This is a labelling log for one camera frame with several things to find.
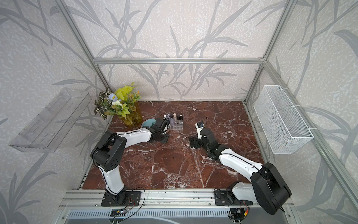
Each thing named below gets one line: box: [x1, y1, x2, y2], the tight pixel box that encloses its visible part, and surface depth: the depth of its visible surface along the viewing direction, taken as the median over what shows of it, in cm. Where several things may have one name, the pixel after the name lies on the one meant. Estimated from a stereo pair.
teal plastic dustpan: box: [141, 118, 157, 128], surface depth 107 cm
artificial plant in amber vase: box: [94, 82, 143, 128], surface depth 90 cm
